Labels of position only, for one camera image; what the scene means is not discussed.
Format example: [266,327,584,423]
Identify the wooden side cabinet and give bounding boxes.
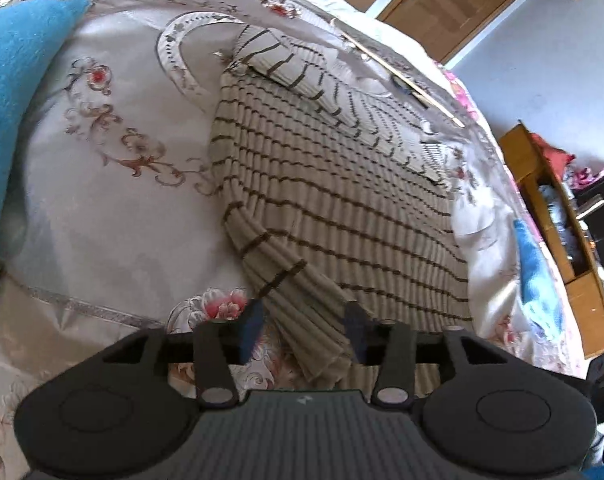
[499,124,604,358]

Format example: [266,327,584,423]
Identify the beige brown striped sweater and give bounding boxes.
[210,25,472,393]

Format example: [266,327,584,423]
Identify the pink floral quilt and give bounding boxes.
[435,62,477,117]

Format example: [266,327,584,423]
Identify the floral satin bedspread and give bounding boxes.
[0,0,585,479]

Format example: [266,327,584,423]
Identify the blue cloth on bed edge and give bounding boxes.
[513,219,563,339]

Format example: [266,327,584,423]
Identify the wooden door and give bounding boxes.
[379,0,514,64]

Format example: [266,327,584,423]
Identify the blue towel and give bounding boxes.
[0,0,90,217]

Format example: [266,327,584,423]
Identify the long wooden stick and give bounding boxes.
[330,18,464,128]

